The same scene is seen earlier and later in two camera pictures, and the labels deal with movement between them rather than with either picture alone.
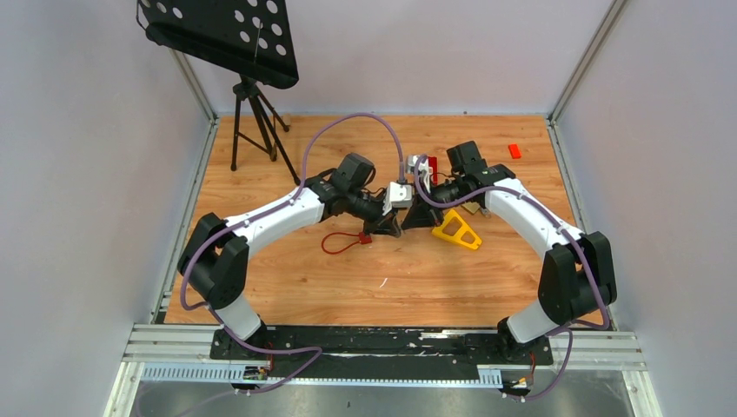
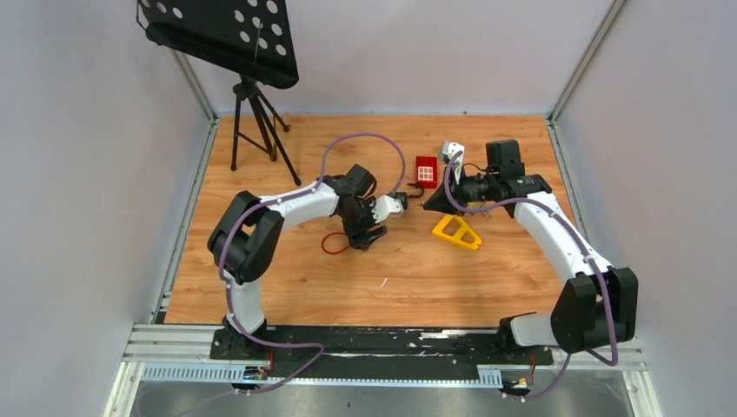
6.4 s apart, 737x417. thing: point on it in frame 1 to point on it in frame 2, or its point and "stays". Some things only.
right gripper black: [422, 215] to [440, 201]
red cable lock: [363, 238] stays
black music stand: [250, 38] stays
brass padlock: [474, 207] stays
